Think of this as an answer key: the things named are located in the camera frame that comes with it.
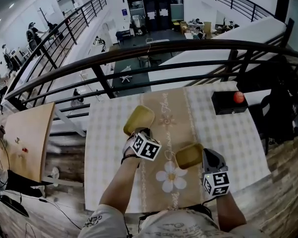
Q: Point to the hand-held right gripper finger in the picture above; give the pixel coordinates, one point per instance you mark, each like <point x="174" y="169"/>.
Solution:
<point x="215" y="162"/>
<point x="209" y="162"/>

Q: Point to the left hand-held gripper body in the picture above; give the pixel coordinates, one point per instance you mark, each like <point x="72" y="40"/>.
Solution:
<point x="146" y="147"/>

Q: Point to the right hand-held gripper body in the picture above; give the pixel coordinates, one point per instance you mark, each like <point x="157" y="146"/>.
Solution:
<point x="218" y="182"/>

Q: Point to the person's left forearm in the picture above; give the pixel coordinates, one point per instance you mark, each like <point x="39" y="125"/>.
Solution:
<point x="119" y="185"/>

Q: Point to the person's right forearm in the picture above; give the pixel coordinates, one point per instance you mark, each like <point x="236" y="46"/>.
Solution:
<point x="229" y="212"/>

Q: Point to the checkered beige flower tablecloth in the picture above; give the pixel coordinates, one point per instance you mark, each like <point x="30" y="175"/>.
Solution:
<point x="109" y="157"/>

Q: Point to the black box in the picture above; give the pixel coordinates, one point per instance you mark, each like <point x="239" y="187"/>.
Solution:
<point x="223" y="104"/>

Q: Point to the person's white printed shirt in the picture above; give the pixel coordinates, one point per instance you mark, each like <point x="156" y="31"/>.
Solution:
<point x="178" y="227"/>

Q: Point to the red apple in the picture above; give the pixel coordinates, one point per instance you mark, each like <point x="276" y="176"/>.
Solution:
<point x="238" y="97"/>

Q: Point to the white office chair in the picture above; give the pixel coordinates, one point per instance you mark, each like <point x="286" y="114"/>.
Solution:
<point x="126" y="77"/>

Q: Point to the black office chair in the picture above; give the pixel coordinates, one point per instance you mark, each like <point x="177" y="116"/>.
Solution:
<point x="280" y="118"/>

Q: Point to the curved black metal railing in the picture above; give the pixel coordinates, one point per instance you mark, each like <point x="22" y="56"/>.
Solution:
<point x="176" y="46"/>

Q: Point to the wooden side table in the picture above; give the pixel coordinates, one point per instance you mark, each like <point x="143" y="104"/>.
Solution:
<point x="27" y="133"/>

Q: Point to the black-framed glass door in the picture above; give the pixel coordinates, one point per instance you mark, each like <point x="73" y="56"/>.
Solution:
<point x="159" y="9"/>

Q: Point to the black laptop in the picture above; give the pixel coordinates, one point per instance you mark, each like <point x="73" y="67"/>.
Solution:
<point x="15" y="205"/>

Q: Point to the straight black metal railing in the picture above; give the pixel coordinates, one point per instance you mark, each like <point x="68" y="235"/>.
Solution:
<point x="84" y="6"/>
<point x="253" y="12"/>

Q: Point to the black coat rack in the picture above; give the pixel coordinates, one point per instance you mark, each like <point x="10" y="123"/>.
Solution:
<point x="43" y="14"/>

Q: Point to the blue wall sign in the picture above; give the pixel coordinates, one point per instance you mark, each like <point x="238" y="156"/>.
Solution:
<point x="124" y="12"/>

